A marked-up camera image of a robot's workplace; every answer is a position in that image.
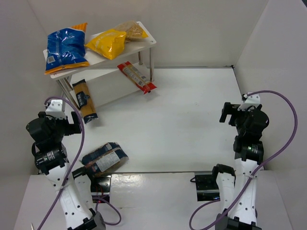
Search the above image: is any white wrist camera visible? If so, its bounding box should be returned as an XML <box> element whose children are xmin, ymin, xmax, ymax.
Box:
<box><xmin>45</xmin><ymin>99</ymin><xmax>67</xmax><ymax>120</ymax></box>
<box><xmin>237</xmin><ymin>92</ymin><xmax>260</xmax><ymax>112</ymax></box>

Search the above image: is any dark blue pasta bag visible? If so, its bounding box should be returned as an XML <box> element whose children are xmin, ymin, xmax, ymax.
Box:
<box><xmin>81</xmin><ymin>142</ymin><xmax>129</xmax><ymax>177</ymax></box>

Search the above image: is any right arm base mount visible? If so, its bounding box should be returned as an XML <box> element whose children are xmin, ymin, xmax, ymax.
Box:
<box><xmin>190</xmin><ymin>171</ymin><xmax>220</xmax><ymax>202</ymax></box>

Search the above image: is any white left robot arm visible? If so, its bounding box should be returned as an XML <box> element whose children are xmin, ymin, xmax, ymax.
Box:
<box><xmin>26</xmin><ymin>112</ymin><xmax>106</xmax><ymax>230</ymax></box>

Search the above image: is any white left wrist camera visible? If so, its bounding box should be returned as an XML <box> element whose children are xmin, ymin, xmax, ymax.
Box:
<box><xmin>45</xmin><ymin>99</ymin><xmax>67</xmax><ymax>120</ymax></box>

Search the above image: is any white two-tier metal shelf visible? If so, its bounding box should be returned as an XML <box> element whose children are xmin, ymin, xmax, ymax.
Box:
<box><xmin>50</xmin><ymin>21</ymin><xmax>156</xmax><ymax>107</ymax></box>

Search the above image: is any clear bag of pasta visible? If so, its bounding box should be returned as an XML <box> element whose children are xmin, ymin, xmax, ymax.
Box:
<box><xmin>113</xmin><ymin>21</ymin><xmax>148</xmax><ymax>43</ymax></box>

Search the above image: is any blue orange snack bag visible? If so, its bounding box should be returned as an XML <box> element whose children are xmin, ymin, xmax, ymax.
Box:
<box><xmin>45</xmin><ymin>23</ymin><xmax>90</xmax><ymax>75</ymax></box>

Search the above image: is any yellow snack bag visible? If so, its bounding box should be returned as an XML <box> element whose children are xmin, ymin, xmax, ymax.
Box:
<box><xmin>85</xmin><ymin>29</ymin><xmax>127</xmax><ymax>60</ymax></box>

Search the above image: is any blue label spaghetti pack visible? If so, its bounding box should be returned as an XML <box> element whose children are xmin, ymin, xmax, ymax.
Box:
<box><xmin>72</xmin><ymin>79</ymin><xmax>98</xmax><ymax>124</ymax></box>

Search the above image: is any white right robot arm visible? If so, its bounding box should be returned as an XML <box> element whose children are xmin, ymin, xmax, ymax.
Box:
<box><xmin>213</xmin><ymin>102</ymin><xmax>269</xmax><ymax>230</ymax></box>

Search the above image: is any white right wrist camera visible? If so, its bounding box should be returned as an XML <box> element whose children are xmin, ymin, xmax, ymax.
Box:
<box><xmin>237</xmin><ymin>92</ymin><xmax>260</xmax><ymax>112</ymax></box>

